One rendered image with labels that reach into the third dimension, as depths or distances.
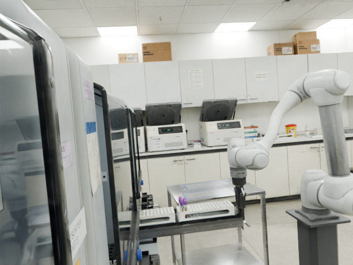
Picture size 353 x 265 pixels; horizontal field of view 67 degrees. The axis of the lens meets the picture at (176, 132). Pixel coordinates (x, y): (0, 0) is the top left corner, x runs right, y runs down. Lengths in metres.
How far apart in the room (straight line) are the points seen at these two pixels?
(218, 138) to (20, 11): 3.67
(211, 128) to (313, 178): 2.29
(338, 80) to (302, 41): 3.43
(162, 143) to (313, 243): 2.42
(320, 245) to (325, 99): 0.84
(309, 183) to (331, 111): 0.46
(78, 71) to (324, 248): 1.72
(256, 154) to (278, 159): 2.93
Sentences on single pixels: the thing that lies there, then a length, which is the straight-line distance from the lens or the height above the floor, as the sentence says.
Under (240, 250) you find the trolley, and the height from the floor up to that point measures 0.28.
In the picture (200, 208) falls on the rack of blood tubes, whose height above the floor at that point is 0.87.
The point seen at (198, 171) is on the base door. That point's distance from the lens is 3.81.
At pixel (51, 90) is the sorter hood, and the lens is 0.19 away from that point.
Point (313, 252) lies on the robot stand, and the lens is 1.87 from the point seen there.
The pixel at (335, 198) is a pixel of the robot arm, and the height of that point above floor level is 0.88.
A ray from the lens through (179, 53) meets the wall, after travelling 4.47.
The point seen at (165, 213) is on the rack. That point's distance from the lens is 1.43.
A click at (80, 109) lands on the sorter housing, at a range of 0.34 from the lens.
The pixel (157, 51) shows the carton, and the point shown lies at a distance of 4.14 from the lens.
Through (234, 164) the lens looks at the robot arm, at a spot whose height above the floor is 1.08.
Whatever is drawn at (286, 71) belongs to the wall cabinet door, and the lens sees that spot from 4.60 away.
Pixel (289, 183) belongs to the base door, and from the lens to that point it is 4.34.
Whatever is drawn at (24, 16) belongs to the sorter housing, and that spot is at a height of 1.42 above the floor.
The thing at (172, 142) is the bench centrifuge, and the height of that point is 1.02.
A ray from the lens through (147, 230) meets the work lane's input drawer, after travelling 1.42.
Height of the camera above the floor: 1.34
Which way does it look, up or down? 3 degrees down
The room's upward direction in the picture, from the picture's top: 4 degrees counter-clockwise
